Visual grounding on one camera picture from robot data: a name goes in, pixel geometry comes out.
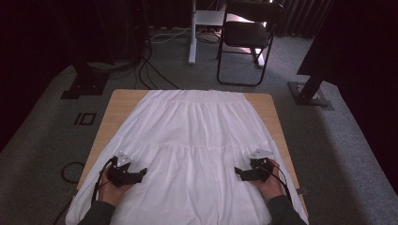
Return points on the white desk frame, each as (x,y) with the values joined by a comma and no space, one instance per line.
(193,37)

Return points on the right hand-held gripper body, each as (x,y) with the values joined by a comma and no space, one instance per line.
(261,168)

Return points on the black folding chair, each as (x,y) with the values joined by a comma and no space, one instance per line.
(245,34)

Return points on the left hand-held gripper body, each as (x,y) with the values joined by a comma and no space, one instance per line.
(119,175)

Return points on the dark curtain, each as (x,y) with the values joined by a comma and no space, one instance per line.
(300,15)

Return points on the white skirt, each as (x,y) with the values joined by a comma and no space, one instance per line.
(194,131)

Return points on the person's left hand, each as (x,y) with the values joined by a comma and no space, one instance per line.
(109,193)

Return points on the black stand with flat base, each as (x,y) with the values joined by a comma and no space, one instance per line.
(86,84)

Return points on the person's right hand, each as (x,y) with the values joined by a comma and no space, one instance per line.
(272,187)

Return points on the black slanted stand with base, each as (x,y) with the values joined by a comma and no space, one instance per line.
(308,93)

